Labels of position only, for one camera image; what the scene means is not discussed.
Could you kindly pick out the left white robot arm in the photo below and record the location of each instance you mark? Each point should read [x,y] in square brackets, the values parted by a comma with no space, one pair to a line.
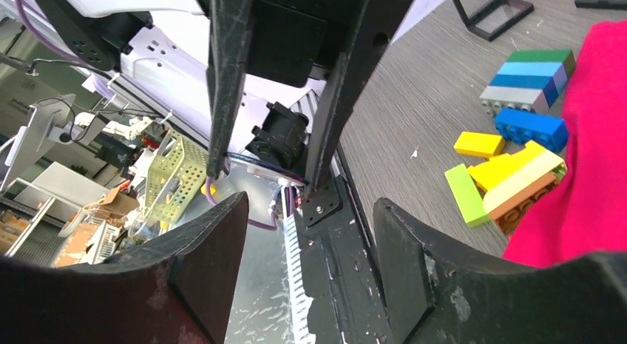
[197,54]

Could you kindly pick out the yellow orange stepped block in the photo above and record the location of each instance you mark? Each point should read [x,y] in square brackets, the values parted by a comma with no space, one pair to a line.
[512,183]

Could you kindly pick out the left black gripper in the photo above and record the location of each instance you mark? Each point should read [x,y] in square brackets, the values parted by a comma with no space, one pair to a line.
[294,40]

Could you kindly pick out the lime green long block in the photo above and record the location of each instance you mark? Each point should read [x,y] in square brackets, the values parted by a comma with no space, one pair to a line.
[467,196]

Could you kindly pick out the black open brooch case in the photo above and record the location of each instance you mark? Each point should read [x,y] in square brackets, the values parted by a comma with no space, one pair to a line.
[494,17]

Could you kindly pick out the green blue grey block stack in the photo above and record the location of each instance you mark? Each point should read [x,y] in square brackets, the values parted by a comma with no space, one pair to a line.
[529,80]

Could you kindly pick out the yellow perforated basket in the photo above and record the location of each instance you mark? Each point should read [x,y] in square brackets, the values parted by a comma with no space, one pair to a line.
[174,177]

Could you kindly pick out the yellow flat block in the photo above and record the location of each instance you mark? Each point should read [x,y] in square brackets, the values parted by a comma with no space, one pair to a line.
[478,144]

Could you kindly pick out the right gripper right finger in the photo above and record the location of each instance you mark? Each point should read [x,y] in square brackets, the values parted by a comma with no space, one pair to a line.
[440,290]

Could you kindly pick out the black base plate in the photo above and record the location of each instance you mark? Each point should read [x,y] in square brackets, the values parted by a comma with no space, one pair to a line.
[334,281]

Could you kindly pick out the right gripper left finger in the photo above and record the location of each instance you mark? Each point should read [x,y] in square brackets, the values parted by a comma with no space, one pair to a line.
[176,288]

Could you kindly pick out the blue toothed block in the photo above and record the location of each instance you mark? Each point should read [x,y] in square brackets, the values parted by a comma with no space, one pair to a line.
[521,126]

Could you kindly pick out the red t-shirt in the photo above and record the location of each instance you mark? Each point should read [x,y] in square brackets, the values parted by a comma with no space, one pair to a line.
[587,211]

